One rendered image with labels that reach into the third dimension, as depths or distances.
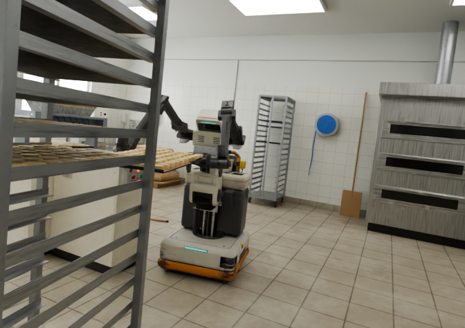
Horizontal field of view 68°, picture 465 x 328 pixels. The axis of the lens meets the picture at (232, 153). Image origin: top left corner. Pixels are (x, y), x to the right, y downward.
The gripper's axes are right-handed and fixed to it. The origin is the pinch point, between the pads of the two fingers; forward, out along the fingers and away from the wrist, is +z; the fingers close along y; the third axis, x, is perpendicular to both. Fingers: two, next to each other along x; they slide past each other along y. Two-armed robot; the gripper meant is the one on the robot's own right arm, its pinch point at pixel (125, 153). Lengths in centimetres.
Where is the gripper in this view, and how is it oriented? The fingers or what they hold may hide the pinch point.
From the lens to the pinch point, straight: 193.6
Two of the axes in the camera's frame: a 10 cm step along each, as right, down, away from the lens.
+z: 5.2, 1.3, -8.5
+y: 1.0, -9.9, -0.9
